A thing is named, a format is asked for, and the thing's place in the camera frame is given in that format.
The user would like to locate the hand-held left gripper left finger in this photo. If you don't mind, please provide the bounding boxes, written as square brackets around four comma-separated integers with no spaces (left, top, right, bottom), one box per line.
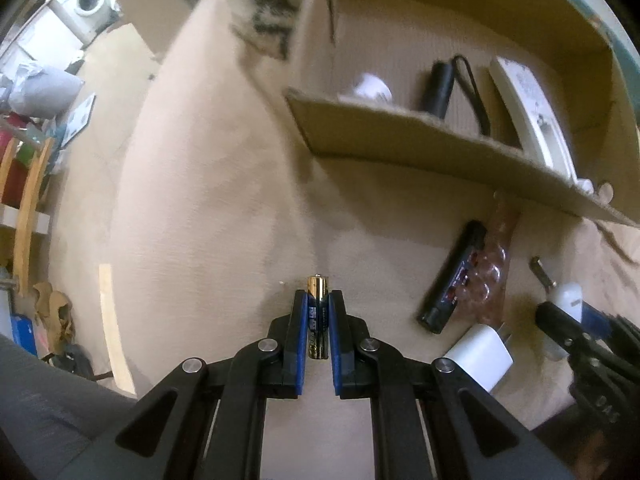
[57,289,308,480]

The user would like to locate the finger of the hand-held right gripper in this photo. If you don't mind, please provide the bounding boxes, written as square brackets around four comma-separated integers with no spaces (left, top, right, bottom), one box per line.
[535,301,601,361]
[580,299,640,347]

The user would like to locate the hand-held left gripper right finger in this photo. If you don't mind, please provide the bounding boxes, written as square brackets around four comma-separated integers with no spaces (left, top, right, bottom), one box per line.
[328,289,576,480]

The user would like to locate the small white capsule case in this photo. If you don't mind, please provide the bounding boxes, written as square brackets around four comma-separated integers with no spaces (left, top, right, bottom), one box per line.
[542,282,585,361]

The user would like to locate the gold and black battery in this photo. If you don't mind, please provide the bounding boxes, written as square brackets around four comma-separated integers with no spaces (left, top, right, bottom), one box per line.
[306,274,332,361]

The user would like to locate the white remote control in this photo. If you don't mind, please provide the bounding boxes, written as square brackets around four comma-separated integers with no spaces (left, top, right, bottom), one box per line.
[487,56,578,181]

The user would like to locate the cardboard box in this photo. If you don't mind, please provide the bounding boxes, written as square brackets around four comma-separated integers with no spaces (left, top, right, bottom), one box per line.
[285,0,640,228]

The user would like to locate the small black flashlight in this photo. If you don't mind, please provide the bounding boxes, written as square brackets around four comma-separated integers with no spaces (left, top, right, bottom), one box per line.
[417,55,493,138]

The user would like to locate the person's right forearm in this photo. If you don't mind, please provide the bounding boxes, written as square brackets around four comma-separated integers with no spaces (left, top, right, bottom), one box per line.
[530,400,640,480]

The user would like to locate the small metal cylinder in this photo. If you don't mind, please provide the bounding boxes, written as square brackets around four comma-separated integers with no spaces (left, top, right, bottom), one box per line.
[530,256,558,291]

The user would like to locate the translucent brown ringed plastic piece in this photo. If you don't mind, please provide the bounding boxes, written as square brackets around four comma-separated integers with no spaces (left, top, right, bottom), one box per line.
[462,192,523,331]

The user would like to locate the white charger plug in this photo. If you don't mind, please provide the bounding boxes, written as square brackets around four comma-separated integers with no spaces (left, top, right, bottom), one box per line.
[442,322,518,393]

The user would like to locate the light wooden board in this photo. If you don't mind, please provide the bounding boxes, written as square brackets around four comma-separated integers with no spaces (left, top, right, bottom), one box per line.
[98,262,137,396]

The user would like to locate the beige bed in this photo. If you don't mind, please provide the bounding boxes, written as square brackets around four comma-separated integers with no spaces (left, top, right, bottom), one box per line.
[107,0,640,480]

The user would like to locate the black shoes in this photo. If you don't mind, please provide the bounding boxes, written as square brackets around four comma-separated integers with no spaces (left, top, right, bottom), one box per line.
[42,342,101,381]

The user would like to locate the teal cushion with orange stripe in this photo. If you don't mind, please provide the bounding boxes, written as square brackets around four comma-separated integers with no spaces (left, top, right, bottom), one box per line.
[547,0,640,126]

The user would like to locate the person's left leg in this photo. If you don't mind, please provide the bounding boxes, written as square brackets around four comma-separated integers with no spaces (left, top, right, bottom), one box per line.
[0,335,138,480]

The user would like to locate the blue box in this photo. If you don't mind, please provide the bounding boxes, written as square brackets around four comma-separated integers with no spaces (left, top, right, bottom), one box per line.
[10,312,38,356]

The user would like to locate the wooden stair railing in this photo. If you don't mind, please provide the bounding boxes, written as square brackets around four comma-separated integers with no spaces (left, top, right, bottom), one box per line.
[0,135,56,291]

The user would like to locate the bathroom scale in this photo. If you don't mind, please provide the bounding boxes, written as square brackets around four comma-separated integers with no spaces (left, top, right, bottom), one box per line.
[60,92,97,148]

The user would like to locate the black and cream patterned blanket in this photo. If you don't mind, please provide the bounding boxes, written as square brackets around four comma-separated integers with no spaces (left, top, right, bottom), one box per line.
[227,0,313,58]

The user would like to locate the red bag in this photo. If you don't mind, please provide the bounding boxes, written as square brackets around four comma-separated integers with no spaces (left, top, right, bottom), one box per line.
[0,115,31,206]

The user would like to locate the grey trash bag bin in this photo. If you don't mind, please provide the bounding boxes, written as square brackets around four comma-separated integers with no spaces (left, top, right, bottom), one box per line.
[0,60,83,116]

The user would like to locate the white kitchen cabinets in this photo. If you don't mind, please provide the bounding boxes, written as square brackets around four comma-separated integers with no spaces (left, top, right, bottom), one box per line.
[0,7,86,71]

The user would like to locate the white washing machine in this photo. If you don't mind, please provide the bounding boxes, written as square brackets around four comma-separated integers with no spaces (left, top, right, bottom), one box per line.
[52,0,123,43]

